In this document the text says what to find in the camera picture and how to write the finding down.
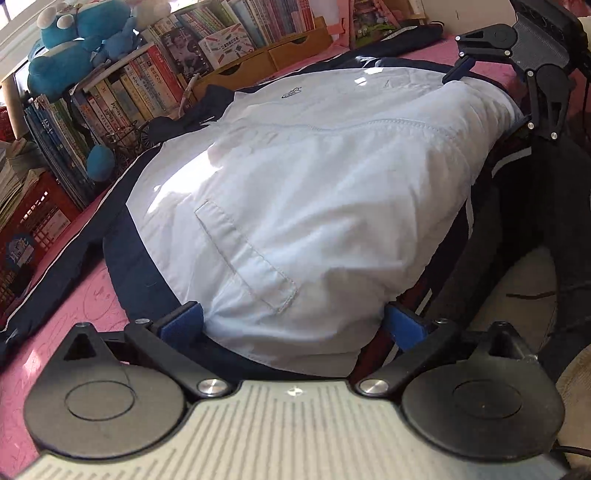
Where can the blue plush ball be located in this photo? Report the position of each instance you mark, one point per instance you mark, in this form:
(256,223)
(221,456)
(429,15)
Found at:
(100,164)

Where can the stack of workbooks and papers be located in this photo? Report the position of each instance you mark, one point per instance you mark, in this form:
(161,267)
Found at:
(14,184)

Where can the white printed carton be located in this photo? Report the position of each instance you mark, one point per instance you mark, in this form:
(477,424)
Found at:
(226,41)

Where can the red plastic basket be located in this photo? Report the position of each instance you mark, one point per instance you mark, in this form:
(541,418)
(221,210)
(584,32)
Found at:
(7,124)

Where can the grey leaning board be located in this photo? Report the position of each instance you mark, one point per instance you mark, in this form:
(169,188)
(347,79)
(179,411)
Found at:
(10,92)

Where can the navy and white jacket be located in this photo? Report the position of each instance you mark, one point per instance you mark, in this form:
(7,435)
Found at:
(300,184)

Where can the small blue plush toy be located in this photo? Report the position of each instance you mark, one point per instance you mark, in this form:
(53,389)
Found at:
(117,44)

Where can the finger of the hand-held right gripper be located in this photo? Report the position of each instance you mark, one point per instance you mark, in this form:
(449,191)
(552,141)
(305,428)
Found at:
(461,68)
(535,110)

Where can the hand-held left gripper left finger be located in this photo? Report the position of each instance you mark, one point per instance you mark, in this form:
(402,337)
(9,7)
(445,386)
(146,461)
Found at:
(178,323)

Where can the blue plush toy with cap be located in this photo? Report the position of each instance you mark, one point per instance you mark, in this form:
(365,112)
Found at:
(87,23)

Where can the black smartphone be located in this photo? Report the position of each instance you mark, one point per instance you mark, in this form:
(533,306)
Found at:
(184,53)

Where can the red plastic crate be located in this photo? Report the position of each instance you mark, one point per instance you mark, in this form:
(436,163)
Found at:
(41,217)

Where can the wooden drawer organizer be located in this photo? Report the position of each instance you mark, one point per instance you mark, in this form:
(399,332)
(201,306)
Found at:
(295,46)

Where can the row of books on organizer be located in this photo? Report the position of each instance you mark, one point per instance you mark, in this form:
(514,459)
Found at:
(258,16)

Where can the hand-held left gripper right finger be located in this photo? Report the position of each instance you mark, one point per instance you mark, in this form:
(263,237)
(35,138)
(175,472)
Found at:
(401,327)

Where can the large blue plush toy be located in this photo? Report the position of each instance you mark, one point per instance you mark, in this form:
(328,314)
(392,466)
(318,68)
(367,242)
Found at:
(57,74)

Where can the row of tall children's books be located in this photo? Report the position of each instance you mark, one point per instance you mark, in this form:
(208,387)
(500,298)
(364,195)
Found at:
(115,97)

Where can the person's black pants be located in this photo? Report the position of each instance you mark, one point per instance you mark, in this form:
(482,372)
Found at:
(563,207)

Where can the miniature bicycle model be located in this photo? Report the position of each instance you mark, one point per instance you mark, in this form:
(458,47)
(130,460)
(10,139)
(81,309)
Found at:
(127,141)

